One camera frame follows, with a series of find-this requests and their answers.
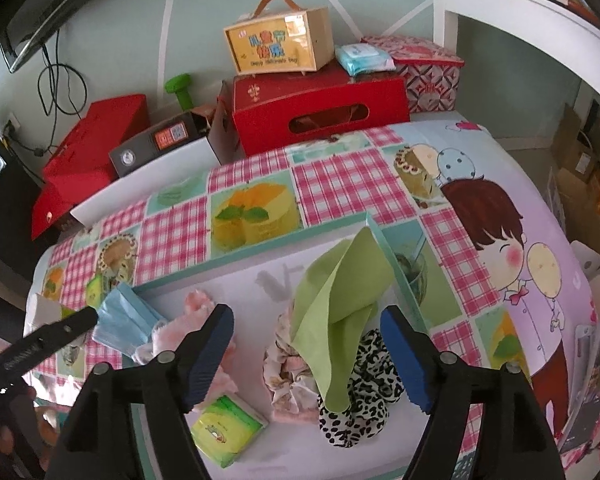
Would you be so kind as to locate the red cardboard box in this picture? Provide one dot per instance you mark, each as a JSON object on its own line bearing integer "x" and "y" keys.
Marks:
{"x": 271, "y": 111}

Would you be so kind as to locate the black box with gauge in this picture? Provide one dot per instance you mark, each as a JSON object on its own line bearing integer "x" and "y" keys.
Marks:
{"x": 157, "y": 140}

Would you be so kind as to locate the light blue face mask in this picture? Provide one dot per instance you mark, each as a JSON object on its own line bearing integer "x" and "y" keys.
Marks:
{"x": 125, "y": 321}

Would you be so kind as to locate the green dumbbell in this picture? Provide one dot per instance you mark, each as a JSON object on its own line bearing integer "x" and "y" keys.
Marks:
{"x": 178, "y": 86}

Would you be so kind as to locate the leopard print scrunchie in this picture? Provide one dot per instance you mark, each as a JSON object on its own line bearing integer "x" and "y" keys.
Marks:
{"x": 374, "y": 385}

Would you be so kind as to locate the red patterned box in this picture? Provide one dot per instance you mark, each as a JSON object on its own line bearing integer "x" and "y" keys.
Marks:
{"x": 431, "y": 73}

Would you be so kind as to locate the white foam board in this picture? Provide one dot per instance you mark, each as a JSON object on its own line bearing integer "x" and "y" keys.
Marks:
{"x": 167, "y": 169}

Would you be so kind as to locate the person's left hand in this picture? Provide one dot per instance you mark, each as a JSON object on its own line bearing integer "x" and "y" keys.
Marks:
{"x": 29, "y": 425}

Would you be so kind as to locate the white plastic jar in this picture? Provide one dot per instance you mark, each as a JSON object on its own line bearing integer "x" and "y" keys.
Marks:
{"x": 41, "y": 310}

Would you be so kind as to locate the white tray teal rim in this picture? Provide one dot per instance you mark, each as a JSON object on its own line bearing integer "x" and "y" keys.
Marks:
{"x": 259, "y": 283}

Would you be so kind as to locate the light green cloth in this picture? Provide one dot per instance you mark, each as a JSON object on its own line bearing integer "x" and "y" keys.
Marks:
{"x": 336, "y": 298}

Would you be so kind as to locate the floral pink scrunchie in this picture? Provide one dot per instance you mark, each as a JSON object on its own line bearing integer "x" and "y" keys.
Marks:
{"x": 289, "y": 380}

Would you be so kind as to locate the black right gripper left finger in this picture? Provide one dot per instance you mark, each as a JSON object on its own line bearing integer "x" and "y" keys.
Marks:
{"x": 98, "y": 440}

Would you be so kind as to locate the black monitor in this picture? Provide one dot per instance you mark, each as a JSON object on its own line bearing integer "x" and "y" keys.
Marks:
{"x": 18, "y": 193}

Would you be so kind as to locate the pink checkered cake tablecloth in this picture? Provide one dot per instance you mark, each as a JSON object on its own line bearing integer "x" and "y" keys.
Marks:
{"x": 454, "y": 232}

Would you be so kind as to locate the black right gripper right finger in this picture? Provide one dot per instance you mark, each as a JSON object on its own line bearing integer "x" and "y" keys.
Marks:
{"x": 514, "y": 441}

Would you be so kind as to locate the blue wet wipes pack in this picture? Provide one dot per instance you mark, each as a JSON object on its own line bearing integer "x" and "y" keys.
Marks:
{"x": 359, "y": 59}

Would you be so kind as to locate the white shelf unit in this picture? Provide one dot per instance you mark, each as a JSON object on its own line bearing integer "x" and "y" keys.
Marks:
{"x": 554, "y": 30}

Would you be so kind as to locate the red gift bag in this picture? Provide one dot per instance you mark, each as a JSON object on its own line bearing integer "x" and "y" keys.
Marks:
{"x": 81, "y": 165}

